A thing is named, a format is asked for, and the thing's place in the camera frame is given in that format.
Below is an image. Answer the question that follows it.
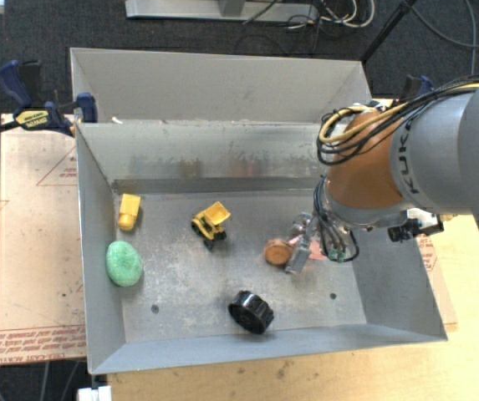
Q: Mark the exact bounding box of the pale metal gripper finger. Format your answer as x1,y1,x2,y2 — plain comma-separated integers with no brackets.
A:
291,211,313,238
284,241,312,275

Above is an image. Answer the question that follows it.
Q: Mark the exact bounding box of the pink flat piece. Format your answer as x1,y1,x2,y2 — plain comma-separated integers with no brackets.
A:
290,235,329,261

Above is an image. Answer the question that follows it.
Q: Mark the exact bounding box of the brown round wooden piece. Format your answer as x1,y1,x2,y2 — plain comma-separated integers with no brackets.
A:
263,238,296,267

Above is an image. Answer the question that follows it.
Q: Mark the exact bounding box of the black toy wheel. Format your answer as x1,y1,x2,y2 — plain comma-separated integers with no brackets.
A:
227,290,275,335

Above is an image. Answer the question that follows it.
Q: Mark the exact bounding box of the grey metal bin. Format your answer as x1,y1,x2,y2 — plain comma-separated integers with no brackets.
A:
69,47,449,376

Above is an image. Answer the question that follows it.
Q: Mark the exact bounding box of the yellow toy dump truck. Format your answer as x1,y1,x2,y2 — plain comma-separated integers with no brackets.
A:
190,200,232,251

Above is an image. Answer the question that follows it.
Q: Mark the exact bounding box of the yellow toy block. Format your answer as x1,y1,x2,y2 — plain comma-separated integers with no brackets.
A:
116,193,143,231

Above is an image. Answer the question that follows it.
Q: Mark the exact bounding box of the green oval sponge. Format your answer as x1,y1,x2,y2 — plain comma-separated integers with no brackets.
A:
104,240,145,288

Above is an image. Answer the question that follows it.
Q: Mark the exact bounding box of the brown cardboard board red print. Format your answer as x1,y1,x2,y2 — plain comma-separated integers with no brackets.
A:
0,113,460,368

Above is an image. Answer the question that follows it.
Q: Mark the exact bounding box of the black cylinder on white bracket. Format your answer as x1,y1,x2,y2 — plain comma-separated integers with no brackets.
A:
387,208,446,243

